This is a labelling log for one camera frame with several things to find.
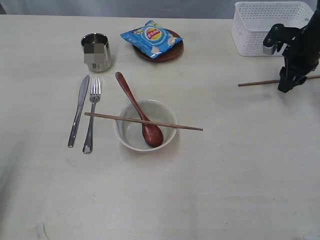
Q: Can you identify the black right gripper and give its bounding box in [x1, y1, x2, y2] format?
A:
[277, 37, 320, 93]

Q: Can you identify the brown wooden chopstick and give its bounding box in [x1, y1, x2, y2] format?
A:
[237, 75, 320, 87]
[84, 112, 203, 132]

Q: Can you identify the white perforated plastic basket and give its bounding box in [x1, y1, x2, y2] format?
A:
[231, 1, 314, 57]

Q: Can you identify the brown round plate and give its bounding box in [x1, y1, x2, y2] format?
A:
[130, 28, 184, 63]

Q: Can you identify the blue chips bag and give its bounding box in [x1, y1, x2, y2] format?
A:
[120, 20, 183, 59]

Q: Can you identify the red-brown wooden spoon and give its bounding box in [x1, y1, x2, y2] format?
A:
[115, 72, 164, 148]

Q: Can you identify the white patterned ceramic bowl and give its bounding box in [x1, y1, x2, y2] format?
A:
[114, 99, 178, 152]

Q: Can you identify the shiny steel cup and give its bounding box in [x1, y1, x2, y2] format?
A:
[80, 32, 112, 72]

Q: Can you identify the silver fork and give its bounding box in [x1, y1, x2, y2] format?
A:
[82, 77, 102, 154]

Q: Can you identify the silver table knife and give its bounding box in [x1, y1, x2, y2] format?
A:
[67, 75, 90, 148]

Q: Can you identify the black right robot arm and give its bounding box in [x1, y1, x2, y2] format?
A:
[278, 5, 320, 93]

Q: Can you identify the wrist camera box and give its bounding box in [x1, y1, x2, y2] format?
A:
[262, 23, 302, 56]

